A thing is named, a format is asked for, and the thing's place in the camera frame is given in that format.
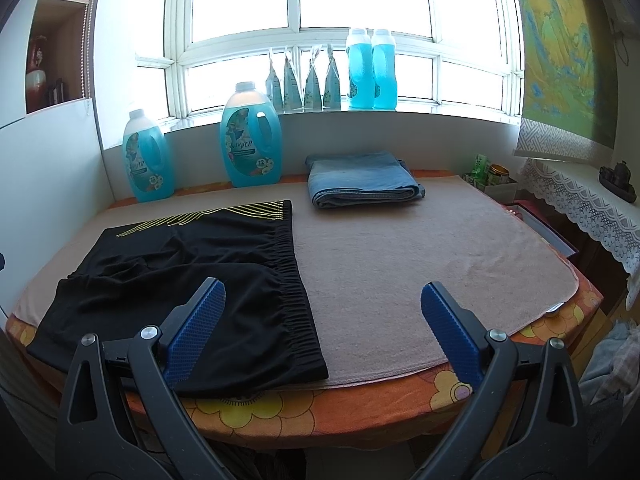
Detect black shorts yellow pattern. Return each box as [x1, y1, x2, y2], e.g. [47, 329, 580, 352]
[28, 200, 329, 396]

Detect clothes pile on floor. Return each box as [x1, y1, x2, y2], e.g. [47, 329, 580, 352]
[578, 320, 639, 419]

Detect white lace cloth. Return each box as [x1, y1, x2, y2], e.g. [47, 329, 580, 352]
[518, 158, 639, 310]

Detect box with green items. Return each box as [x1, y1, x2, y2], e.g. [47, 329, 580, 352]
[462, 154, 518, 205]

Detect white side panel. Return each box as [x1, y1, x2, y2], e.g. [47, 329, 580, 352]
[1, 99, 114, 314]

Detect dark teapot tray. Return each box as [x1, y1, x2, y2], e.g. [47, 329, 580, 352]
[598, 160, 637, 204]

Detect left blue detergent jug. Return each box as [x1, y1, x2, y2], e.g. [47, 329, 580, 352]
[122, 108, 175, 203]

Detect blue detergent jug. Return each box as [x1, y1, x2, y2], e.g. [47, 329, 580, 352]
[122, 108, 175, 203]
[219, 81, 282, 188]

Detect folded blue grey jeans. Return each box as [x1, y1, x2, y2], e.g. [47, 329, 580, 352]
[305, 151, 425, 209]

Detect middle blue detergent jug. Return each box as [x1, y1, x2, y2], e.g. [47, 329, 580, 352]
[219, 81, 282, 188]

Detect landscape painting scroll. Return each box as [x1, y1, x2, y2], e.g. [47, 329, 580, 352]
[516, 0, 618, 160]

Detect red vase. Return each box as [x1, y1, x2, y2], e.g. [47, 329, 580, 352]
[25, 36, 48, 113]

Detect wooden shelf unit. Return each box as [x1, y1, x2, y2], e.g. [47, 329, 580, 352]
[28, 0, 94, 110]

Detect blue bottle on sill right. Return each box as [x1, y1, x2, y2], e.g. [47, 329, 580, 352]
[372, 28, 398, 110]

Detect blue bottle on sill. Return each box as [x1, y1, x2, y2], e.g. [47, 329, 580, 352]
[372, 28, 398, 110]
[346, 27, 374, 110]

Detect blue bottle on sill left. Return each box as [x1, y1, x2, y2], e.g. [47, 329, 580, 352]
[346, 27, 374, 110]

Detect white window frame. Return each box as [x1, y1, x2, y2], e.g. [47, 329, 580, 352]
[134, 0, 524, 120]

